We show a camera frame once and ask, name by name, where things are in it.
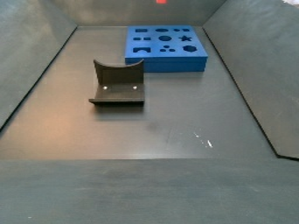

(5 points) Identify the red light marker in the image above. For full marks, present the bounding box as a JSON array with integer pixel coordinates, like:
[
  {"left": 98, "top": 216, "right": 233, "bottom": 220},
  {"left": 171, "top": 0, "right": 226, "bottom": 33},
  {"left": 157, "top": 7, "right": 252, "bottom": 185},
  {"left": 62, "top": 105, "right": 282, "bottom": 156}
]
[{"left": 157, "top": 0, "right": 167, "bottom": 4}]

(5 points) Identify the blue shape sorter box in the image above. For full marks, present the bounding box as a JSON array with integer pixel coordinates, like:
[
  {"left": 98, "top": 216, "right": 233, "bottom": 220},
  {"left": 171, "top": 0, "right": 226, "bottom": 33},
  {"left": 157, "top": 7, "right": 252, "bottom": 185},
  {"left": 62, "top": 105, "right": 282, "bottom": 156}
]
[{"left": 126, "top": 25, "right": 209, "bottom": 73}]

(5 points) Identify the black curved holder stand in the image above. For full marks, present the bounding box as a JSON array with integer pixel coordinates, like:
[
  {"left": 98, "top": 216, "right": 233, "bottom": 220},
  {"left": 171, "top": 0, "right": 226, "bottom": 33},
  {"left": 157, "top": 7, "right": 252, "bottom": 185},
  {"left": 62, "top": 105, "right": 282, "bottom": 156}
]
[{"left": 89, "top": 60, "right": 146, "bottom": 105}]

